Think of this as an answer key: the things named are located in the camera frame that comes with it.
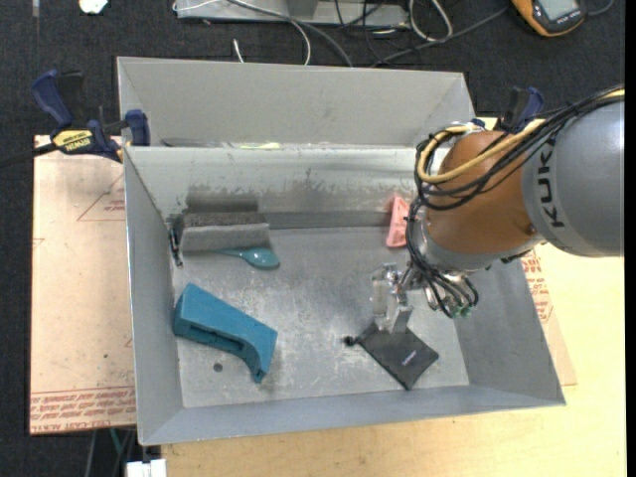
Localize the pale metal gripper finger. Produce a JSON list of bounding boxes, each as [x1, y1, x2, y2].
[[388, 289, 415, 335], [371, 263, 398, 330]]

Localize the black flat pad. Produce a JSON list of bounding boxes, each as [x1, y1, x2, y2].
[[342, 321, 440, 392]]

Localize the pink plastic piece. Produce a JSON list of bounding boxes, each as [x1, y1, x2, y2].
[[385, 194, 412, 249]]

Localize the grey metal bin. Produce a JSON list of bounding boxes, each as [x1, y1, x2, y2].
[[116, 56, 566, 447]]

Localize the teal plastic spoon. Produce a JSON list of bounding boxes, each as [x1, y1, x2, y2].
[[213, 246, 281, 271]]

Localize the blue plastic holder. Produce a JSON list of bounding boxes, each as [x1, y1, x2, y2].
[[172, 281, 279, 386]]

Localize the grey sponge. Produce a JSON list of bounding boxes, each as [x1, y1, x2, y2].
[[179, 210, 273, 254]]

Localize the brown cardboard board, red print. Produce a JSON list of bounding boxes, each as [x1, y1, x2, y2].
[[29, 134, 577, 436]]

